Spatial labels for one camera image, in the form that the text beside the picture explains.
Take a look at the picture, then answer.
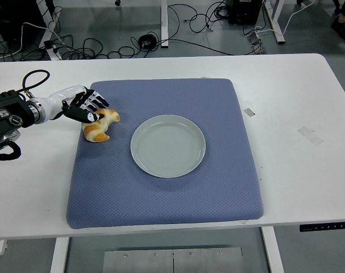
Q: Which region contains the large clear tape piece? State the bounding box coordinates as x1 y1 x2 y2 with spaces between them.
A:
298 126 325 147

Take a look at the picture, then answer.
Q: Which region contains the grey round plate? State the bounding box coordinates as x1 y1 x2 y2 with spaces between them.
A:
130 114 207 179

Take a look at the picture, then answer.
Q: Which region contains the croissant bread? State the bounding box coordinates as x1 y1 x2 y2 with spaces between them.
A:
83 107 121 143

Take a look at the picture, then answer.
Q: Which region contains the black power adapter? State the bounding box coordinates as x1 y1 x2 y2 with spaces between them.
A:
43 40 59 55

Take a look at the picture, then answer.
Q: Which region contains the blue quilted mat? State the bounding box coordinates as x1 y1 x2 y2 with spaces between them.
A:
66 78 265 230

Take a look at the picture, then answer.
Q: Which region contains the coiled black cable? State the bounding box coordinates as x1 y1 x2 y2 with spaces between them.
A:
138 34 158 51

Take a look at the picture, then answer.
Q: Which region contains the white cable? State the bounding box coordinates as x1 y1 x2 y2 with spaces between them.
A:
0 22 76 63
254 0 314 36

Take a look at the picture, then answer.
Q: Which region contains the black computer case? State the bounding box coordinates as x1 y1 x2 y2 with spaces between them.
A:
228 0 263 25

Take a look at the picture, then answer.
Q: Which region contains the white slanted desk leg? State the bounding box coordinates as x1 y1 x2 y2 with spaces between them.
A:
35 0 61 61

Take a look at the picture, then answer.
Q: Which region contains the white desk leg straight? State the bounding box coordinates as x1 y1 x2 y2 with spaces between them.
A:
160 0 169 48

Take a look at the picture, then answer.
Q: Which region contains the person's foot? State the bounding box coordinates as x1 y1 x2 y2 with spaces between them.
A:
330 16 345 43

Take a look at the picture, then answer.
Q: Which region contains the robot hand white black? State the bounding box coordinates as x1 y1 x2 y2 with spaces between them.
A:
42 84 110 124

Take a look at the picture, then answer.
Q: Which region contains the black table control panel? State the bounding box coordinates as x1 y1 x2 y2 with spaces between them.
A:
300 221 345 233

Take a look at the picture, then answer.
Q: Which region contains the grey foot pedal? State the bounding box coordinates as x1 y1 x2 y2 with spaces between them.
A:
247 32 268 55

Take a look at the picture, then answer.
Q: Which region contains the white table leg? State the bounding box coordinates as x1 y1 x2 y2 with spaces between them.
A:
49 237 70 273
261 226 285 273

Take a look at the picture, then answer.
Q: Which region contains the white desk leg with foot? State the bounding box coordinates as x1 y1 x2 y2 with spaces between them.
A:
264 0 287 44

